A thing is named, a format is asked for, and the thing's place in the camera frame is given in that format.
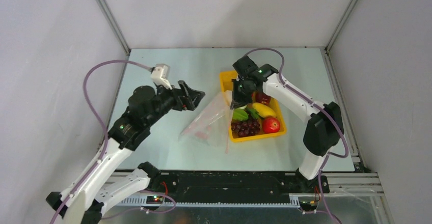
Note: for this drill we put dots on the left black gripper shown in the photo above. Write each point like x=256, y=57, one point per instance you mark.
x=186, y=98

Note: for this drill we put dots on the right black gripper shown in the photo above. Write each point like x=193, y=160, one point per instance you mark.
x=240, y=92

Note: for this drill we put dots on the yellow plastic tray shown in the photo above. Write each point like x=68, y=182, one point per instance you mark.
x=274, y=104

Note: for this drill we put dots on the clear pink-dotted zip bag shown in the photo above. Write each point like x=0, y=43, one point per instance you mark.
x=212, y=125

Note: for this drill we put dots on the purple grape bunch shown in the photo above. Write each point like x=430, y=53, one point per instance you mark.
x=245, y=128

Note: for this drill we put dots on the bright red apple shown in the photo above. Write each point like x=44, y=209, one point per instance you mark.
x=270, y=125

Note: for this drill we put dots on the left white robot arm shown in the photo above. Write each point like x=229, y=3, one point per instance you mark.
x=87, y=200

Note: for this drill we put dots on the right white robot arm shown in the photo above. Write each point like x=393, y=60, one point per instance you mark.
x=324, y=125

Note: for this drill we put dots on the dark red apple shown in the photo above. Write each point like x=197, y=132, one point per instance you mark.
x=262, y=98

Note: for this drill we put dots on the yellow mango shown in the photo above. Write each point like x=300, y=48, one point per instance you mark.
x=263, y=110

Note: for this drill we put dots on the green leafy vegetable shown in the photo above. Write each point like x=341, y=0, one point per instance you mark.
x=244, y=114

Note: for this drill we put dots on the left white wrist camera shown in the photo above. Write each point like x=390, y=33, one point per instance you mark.
x=159, y=76

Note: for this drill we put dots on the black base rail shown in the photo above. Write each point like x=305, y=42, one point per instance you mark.
x=235, y=187

